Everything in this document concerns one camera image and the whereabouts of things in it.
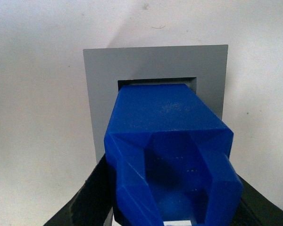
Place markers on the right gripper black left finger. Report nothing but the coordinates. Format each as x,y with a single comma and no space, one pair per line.
91,205

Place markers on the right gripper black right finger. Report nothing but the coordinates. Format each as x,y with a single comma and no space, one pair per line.
256,210

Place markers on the blue plastic part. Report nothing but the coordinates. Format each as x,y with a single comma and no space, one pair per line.
168,159

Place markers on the gray square base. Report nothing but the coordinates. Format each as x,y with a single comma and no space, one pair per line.
201,68

